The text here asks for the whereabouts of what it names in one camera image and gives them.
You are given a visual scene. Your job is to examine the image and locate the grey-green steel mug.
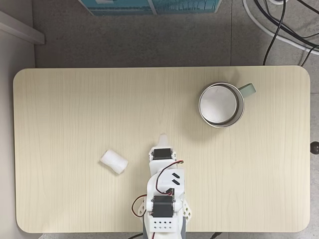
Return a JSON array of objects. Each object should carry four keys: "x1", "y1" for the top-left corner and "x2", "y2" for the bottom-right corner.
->
[{"x1": 198, "y1": 82, "x2": 257, "y2": 129}]

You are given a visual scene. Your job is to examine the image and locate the grey table clamp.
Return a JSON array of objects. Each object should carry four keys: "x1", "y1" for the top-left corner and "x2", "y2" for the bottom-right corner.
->
[{"x1": 179, "y1": 216, "x2": 187, "y2": 239}]

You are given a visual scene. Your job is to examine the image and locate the blue printed box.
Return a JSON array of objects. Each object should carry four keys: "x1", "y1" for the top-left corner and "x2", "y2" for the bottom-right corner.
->
[{"x1": 78, "y1": 0, "x2": 223, "y2": 16}]

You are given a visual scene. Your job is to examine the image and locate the white ledge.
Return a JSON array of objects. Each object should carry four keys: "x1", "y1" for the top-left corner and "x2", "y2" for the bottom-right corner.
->
[{"x1": 0, "y1": 11, "x2": 46, "y2": 45}]

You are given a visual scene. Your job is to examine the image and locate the red black arm wire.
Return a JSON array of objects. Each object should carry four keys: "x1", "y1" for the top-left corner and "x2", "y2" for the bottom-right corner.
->
[{"x1": 156, "y1": 160, "x2": 184, "y2": 195}]

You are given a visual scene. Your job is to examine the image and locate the red base motor wire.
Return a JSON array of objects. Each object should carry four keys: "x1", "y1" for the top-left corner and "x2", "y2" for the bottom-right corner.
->
[{"x1": 131, "y1": 195, "x2": 148, "y2": 218}]

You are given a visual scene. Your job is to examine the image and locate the thick white cable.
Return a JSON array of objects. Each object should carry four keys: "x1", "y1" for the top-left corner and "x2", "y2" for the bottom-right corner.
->
[{"x1": 242, "y1": 0, "x2": 319, "y2": 52}]

